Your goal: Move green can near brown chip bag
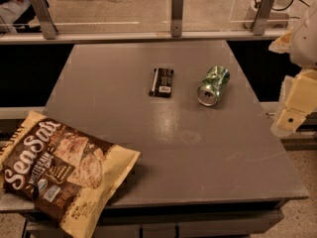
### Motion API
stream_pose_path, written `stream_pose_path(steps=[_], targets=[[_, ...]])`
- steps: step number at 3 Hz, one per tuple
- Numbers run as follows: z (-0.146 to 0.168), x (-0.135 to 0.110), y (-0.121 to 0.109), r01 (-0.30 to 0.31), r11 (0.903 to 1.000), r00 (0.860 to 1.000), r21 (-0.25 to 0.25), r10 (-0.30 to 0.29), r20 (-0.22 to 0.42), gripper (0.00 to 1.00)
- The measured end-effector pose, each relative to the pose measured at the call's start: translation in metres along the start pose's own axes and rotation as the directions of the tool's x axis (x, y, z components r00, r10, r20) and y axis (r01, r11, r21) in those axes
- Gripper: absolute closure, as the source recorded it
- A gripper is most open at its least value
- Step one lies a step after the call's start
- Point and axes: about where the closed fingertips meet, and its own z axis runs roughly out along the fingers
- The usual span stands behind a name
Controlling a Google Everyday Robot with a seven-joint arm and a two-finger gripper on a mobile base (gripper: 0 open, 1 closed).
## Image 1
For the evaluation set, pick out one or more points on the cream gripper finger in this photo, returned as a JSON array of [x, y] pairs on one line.
[[282, 44], [297, 100]]

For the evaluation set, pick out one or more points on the green crushed soda can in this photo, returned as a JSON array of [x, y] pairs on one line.
[[213, 85]]

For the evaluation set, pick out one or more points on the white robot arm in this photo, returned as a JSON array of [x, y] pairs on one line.
[[303, 46]]

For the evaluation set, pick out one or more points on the brown sea salt chip bag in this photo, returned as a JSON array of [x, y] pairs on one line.
[[67, 174]]

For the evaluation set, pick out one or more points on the dark clutter top left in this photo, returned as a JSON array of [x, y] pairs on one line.
[[10, 12]]

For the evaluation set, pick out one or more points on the right metal bracket post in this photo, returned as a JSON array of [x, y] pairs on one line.
[[259, 24]]

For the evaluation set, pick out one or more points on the metal bracket post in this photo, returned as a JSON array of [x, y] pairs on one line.
[[259, 24], [176, 18], [41, 9]]

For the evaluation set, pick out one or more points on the middle metal bracket post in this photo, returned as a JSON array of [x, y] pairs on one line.
[[176, 18]]

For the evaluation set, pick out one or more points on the left metal bracket post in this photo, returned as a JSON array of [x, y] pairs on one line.
[[41, 9]]

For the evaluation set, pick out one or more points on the metal rail bar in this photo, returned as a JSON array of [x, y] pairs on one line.
[[89, 38]]

